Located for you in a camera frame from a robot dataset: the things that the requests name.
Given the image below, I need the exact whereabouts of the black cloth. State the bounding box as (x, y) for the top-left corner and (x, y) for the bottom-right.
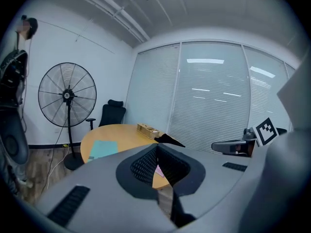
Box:
(155, 133), (186, 148)

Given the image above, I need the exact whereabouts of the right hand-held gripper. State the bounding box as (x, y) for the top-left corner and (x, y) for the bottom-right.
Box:
(211, 116), (279, 158)

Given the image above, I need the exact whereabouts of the black office chair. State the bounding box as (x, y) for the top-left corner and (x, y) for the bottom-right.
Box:
(85, 99), (127, 131)

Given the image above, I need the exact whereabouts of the teal book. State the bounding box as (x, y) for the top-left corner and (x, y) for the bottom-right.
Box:
(87, 139), (119, 163)

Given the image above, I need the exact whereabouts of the white floor cable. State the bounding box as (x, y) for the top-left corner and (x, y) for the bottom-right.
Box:
(45, 145), (70, 189)

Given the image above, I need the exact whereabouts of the black standing fan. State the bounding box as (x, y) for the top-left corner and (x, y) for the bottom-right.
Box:
(37, 62), (98, 171)

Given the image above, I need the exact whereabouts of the round wooden table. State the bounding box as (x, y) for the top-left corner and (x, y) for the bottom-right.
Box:
(80, 124), (186, 190)

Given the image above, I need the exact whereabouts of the glass partition with white blinds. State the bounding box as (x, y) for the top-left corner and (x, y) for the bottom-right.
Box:
(124, 41), (298, 155)

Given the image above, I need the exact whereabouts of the dark grey chair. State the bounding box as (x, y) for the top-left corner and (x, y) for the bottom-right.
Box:
(0, 110), (30, 165)

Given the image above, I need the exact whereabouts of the pink book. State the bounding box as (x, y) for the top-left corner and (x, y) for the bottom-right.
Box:
(155, 165), (166, 179)

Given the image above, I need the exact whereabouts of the wooden tray box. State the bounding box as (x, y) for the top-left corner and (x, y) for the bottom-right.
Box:
(136, 122), (161, 139)

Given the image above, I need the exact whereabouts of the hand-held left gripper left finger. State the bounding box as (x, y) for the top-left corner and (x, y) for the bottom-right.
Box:
(36, 144), (177, 233)

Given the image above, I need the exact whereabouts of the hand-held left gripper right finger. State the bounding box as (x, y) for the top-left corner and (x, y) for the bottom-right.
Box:
(157, 144), (252, 229)

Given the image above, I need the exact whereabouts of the person's body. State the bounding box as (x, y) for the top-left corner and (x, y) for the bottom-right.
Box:
(0, 15), (39, 197)

